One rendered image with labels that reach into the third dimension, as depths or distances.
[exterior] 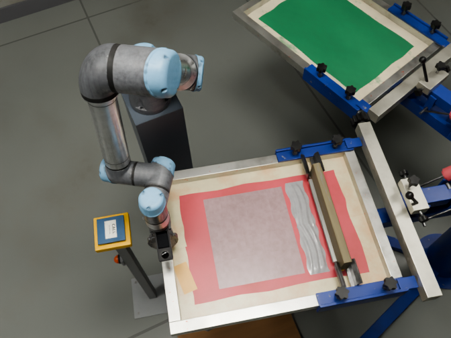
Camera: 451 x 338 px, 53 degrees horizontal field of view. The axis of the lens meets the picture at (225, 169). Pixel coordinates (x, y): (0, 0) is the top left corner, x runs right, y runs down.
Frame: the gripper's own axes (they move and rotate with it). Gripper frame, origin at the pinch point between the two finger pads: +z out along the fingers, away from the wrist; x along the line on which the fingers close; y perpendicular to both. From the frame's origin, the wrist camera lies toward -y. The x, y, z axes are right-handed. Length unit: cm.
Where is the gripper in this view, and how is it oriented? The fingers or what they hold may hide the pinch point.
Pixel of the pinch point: (165, 247)
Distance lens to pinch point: 162.5
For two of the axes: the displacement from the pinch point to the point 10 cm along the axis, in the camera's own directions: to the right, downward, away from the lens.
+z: 0.0, 4.9, 8.7
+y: -1.9, -8.5, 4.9
